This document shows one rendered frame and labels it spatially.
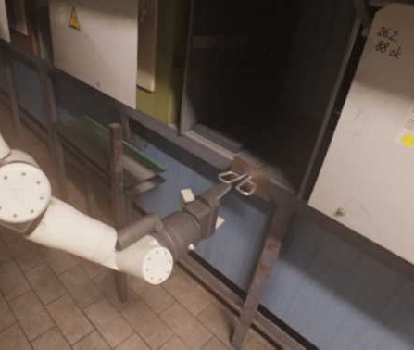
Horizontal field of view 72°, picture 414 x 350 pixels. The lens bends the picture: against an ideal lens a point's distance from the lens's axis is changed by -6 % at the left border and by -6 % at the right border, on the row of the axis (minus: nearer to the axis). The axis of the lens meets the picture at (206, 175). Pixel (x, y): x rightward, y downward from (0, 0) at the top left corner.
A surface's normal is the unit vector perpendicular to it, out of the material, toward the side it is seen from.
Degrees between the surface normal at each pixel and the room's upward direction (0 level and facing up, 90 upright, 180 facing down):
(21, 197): 72
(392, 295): 90
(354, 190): 90
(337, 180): 90
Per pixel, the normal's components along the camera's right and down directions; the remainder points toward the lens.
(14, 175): 0.60, 0.22
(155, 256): 0.71, -0.02
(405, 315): -0.67, 0.33
